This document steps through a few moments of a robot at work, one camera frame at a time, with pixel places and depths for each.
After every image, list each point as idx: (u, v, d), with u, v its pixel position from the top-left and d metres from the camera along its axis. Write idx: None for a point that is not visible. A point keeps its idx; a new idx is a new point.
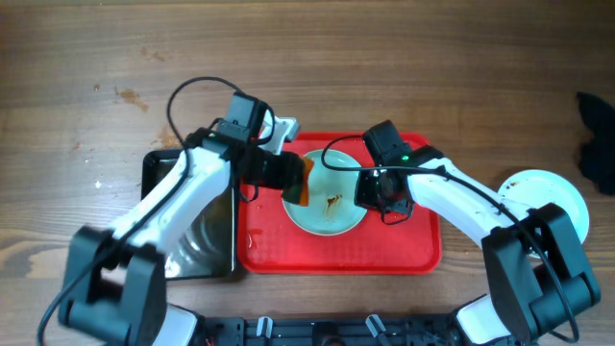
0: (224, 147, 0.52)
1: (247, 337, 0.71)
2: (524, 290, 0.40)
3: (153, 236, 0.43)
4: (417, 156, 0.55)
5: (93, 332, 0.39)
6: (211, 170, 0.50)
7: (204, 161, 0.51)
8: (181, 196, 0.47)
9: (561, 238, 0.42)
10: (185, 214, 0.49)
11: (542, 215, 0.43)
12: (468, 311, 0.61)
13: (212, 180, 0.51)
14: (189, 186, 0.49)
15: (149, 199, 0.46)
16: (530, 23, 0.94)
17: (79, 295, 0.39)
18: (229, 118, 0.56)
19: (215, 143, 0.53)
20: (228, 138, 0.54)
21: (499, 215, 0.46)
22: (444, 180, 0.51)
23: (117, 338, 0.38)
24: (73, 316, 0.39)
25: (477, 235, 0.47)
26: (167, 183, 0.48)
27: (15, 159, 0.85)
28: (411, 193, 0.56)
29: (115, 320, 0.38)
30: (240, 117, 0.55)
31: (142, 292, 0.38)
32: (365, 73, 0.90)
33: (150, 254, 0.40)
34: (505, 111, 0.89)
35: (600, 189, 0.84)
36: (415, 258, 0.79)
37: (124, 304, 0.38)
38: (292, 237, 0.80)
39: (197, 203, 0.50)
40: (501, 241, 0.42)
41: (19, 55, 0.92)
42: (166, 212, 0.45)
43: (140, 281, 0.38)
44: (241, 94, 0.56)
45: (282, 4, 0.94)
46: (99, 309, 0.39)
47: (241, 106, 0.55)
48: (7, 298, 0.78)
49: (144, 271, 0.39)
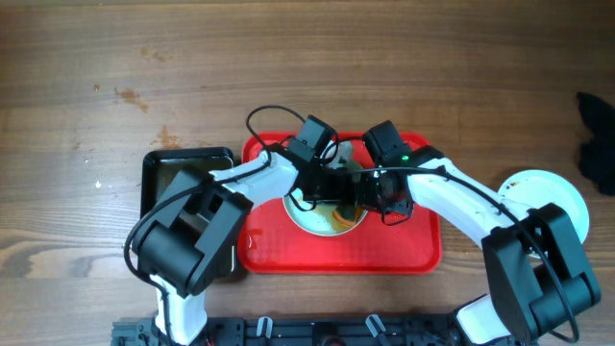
0: (293, 161, 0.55)
1: (247, 338, 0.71)
2: (524, 290, 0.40)
3: (243, 191, 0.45)
4: (417, 156, 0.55)
5: (161, 257, 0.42)
6: (285, 170, 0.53)
7: (281, 161, 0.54)
8: (263, 178, 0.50)
9: (562, 238, 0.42)
10: (261, 196, 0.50)
11: (542, 215, 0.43)
12: (467, 311, 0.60)
13: (283, 179, 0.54)
14: (270, 173, 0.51)
15: (239, 168, 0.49)
16: (531, 23, 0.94)
17: (165, 220, 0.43)
18: (300, 136, 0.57)
19: (288, 156, 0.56)
20: (295, 157, 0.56)
21: (499, 215, 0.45)
22: (444, 179, 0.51)
23: (183, 269, 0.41)
24: (149, 238, 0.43)
25: (478, 235, 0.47)
26: (253, 162, 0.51)
27: (14, 159, 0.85)
28: (411, 193, 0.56)
29: (185, 251, 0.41)
30: (309, 137, 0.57)
31: (225, 230, 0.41)
32: (365, 72, 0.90)
33: (241, 199, 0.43)
34: (505, 111, 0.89)
35: (600, 189, 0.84)
36: (415, 258, 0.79)
37: (203, 237, 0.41)
38: (293, 236, 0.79)
39: (270, 194, 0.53)
40: (502, 241, 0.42)
41: (18, 55, 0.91)
42: (254, 183, 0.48)
43: (226, 220, 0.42)
44: (314, 118, 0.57)
45: (282, 4, 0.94)
46: (173, 238, 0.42)
47: (313, 129, 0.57)
48: (7, 298, 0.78)
49: (232, 213, 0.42)
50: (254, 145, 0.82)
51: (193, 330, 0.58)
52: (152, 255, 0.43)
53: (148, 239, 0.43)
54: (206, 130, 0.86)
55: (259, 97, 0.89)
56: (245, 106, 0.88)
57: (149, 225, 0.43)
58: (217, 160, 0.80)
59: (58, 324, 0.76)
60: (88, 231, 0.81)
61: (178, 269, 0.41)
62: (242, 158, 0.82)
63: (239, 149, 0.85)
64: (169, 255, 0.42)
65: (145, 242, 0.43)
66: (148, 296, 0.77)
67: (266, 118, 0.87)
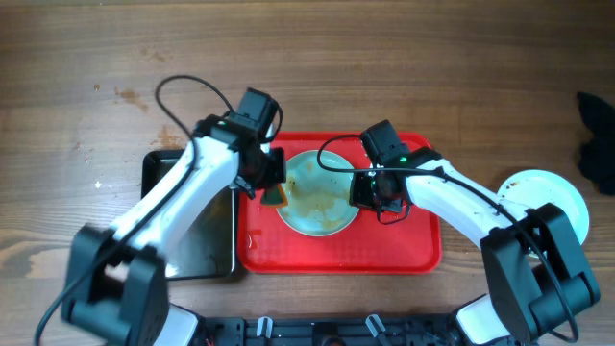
0: (232, 138, 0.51)
1: (247, 337, 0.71)
2: (524, 290, 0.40)
3: (153, 238, 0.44)
4: (414, 157, 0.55)
5: (95, 330, 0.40)
6: (219, 163, 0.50)
7: (210, 155, 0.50)
8: (184, 197, 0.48)
9: (562, 238, 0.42)
10: (192, 209, 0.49)
11: (540, 215, 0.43)
12: (467, 311, 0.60)
13: (220, 172, 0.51)
14: (195, 180, 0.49)
15: (153, 197, 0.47)
16: (530, 23, 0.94)
17: (81, 296, 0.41)
18: (240, 111, 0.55)
19: (225, 132, 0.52)
20: (236, 130, 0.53)
21: (497, 215, 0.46)
22: (442, 181, 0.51)
23: (118, 338, 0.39)
24: (76, 315, 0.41)
25: (475, 235, 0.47)
26: (172, 177, 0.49)
27: (14, 158, 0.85)
28: (409, 195, 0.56)
29: (114, 324, 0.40)
30: (252, 111, 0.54)
31: (141, 298, 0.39)
32: (365, 73, 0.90)
33: (149, 258, 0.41)
34: (505, 111, 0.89)
35: (600, 189, 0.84)
36: (415, 258, 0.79)
37: (123, 308, 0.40)
38: (294, 237, 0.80)
39: (205, 193, 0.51)
40: (501, 243, 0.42)
41: (18, 55, 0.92)
42: (170, 210, 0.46)
43: (138, 285, 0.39)
44: (254, 90, 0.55)
45: (282, 4, 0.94)
46: (100, 309, 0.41)
47: (255, 101, 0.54)
48: (7, 298, 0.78)
49: (142, 275, 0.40)
50: None
51: (186, 337, 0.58)
52: (84, 328, 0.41)
53: (75, 315, 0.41)
54: None
55: None
56: None
57: (69, 303, 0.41)
58: None
59: (58, 324, 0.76)
60: None
61: (113, 340, 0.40)
62: None
63: None
64: (101, 328, 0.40)
65: (74, 318, 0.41)
66: None
67: None
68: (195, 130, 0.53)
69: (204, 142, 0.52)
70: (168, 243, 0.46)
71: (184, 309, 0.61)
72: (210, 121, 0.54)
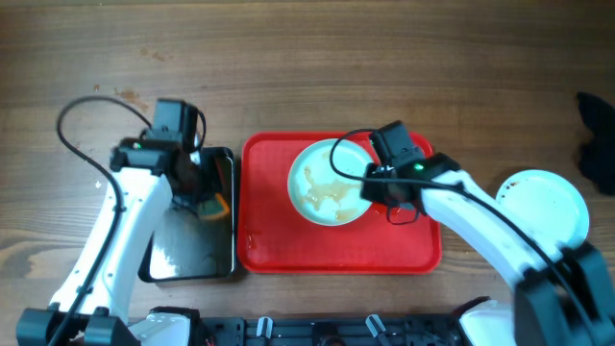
0: (157, 155, 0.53)
1: (247, 337, 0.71)
2: (551, 330, 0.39)
3: (100, 300, 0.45)
4: (430, 165, 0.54)
5: None
6: (146, 195, 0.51)
7: (135, 186, 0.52)
8: (121, 243, 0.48)
9: (598, 281, 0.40)
10: (135, 252, 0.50)
11: (574, 255, 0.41)
12: (474, 318, 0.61)
13: (150, 204, 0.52)
14: (126, 221, 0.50)
15: (86, 257, 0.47)
16: (530, 23, 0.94)
17: None
18: (157, 126, 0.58)
19: (146, 152, 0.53)
20: (156, 144, 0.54)
21: (528, 250, 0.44)
22: (464, 199, 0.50)
23: None
24: None
25: (506, 273, 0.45)
26: (101, 224, 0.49)
27: (14, 158, 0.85)
28: (428, 208, 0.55)
29: None
30: (169, 123, 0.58)
31: None
32: (365, 73, 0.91)
33: (104, 320, 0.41)
34: (504, 111, 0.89)
35: (599, 189, 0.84)
36: (415, 258, 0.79)
37: None
38: (292, 237, 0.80)
39: (144, 229, 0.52)
40: (531, 285, 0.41)
41: (18, 55, 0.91)
42: (110, 264, 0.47)
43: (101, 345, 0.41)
44: (166, 101, 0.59)
45: (282, 5, 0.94)
46: None
47: (170, 112, 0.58)
48: (7, 298, 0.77)
49: (99, 337, 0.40)
50: (255, 145, 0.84)
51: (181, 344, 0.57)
52: None
53: None
54: (206, 131, 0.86)
55: (259, 97, 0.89)
56: (245, 106, 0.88)
57: None
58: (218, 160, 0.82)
59: None
60: (88, 231, 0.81)
61: None
62: (242, 159, 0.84)
63: (239, 149, 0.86)
64: None
65: None
66: (147, 296, 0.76)
67: (267, 118, 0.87)
68: (110, 159, 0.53)
69: (124, 174, 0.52)
70: (120, 296, 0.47)
71: (170, 316, 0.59)
72: (124, 143, 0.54)
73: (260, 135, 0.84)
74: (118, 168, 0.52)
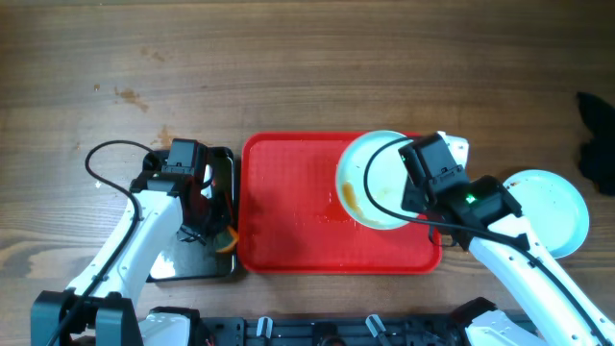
0: (171, 186, 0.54)
1: (247, 337, 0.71)
2: None
3: (113, 288, 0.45)
4: (483, 195, 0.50)
5: None
6: (162, 210, 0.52)
7: (155, 202, 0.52)
8: (136, 243, 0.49)
9: None
10: (148, 256, 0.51)
11: None
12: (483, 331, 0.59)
13: (166, 216, 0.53)
14: (144, 230, 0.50)
15: (104, 252, 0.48)
16: (531, 23, 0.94)
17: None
18: (171, 161, 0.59)
19: (161, 184, 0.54)
20: (171, 176, 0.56)
21: None
22: (530, 265, 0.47)
23: None
24: None
25: None
26: (118, 228, 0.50)
27: (14, 158, 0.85)
28: (472, 246, 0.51)
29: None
30: (184, 160, 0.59)
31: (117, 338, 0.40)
32: (365, 72, 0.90)
33: (115, 303, 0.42)
34: (505, 111, 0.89)
35: (600, 189, 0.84)
36: (415, 258, 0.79)
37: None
38: (293, 238, 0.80)
39: (159, 236, 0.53)
40: None
41: (18, 56, 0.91)
42: (126, 259, 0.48)
43: (110, 329, 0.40)
44: (181, 139, 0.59)
45: (282, 4, 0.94)
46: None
47: (184, 149, 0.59)
48: (7, 298, 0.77)
49: (110, 320, 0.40)
50: (255, 145, 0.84)
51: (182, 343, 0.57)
52: None
53: None
54: (207, 131, 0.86)
55: (259, 97, 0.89)
56: (245, 106, 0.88)
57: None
58: (217, 160, 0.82)
59: None
60: (88, 231, 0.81)
61: None
62: (242, 159, 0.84)
63: (239, 150, 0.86)
64: None
65: None
66: (148, 296, 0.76)
67: (267, 118, 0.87)
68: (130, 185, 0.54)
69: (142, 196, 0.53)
70: (130, 292, 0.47)
71: (171, 316, 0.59)
72: (145, 175, 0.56)
73: (259, 135, 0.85)
74: (137, 190, 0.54)
